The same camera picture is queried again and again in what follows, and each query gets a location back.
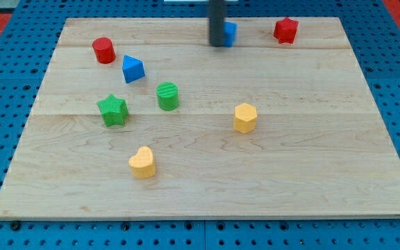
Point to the red star block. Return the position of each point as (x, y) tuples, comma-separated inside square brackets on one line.
[(285, 30)]

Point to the yellow heart block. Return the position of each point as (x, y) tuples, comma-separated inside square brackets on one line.
[(142, 164)]

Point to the blue cube block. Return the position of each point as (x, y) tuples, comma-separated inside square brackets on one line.
[(230, 30)]

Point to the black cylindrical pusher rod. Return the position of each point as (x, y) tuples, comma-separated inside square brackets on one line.
[(216, 22)]

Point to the green star block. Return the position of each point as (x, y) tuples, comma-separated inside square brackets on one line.
[(113, 110)]

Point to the blue triangle block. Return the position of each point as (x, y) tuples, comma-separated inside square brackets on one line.
[(133, 69)]

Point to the light wooden board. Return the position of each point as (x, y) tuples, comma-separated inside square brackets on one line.
[(320, 149)]

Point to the green cylinder block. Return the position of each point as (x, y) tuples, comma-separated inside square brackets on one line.
[(167, 96)]

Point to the yellow hexagon block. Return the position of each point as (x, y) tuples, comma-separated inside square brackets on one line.
[(245, 116)]

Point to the red cylinder block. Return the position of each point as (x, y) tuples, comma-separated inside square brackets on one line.
[(104, 50)]

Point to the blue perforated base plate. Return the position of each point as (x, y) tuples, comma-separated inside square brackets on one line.
[(26, 46)]

